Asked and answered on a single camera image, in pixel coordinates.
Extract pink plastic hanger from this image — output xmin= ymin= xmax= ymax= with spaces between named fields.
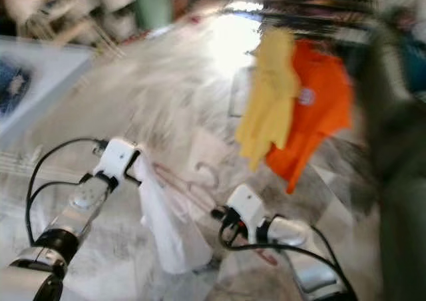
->
xmin=153 ymin=161 xmax=279 ymax=267

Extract white garment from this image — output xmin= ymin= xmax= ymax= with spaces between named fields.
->
xmin=132 ymin=153 xmax=214 ymax=275

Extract white metal table legs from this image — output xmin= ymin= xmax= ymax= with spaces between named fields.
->
xmin=0 ymin=151 xmax=54 ymax=182

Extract yellow printed t-shirt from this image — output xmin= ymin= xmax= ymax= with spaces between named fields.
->
xmin=235 ymin=27 xmax=302 ymax=172

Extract light blue folding table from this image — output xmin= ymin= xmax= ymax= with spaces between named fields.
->
xmin=0 ymin=36 xmax=95 ymax=152

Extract orange t-shirt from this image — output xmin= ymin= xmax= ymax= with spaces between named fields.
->
xmin=265 ymin=40 xmax=353 ymax=195

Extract blue plaid garment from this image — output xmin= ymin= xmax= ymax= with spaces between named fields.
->
xmin=0 ymin=61 xmax=33 ymax=115

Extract white drawer tower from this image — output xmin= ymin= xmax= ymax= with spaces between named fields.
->
xmin=100 ymin=0 xmax=140 ymax=41

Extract green plastic bin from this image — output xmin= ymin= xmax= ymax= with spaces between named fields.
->
xmin=134 ymin=0 xmax=174 ymax=31

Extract green leather sofa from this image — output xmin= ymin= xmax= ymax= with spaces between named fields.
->
xmin=353 ymin=8 xmax=426 ymax=301

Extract white high chair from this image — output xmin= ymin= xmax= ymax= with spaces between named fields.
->
xmin=5 ymin=0 xmax=107 ymax=52

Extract black metal drying rack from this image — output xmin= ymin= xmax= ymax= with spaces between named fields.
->
xmin=226 ymin=0 xmax=381 ymax=119

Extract blue plastic crate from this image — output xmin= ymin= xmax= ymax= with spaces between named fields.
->
xmin=399 ymin=28 xmax=426 ymax=97

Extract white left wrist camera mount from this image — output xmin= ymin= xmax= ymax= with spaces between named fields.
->
xmin=93 ymin=138 xmax=140 ymax=185

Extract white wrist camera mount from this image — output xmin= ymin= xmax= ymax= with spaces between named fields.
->
xmin=93 ymin=138 xmax=140 ymax=185
xmin=226 ymin=184 xmax=268 ymax=230

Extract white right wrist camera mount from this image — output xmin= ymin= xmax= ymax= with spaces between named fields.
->
xmin=226 ymin=184 xmax=268 ymax=230

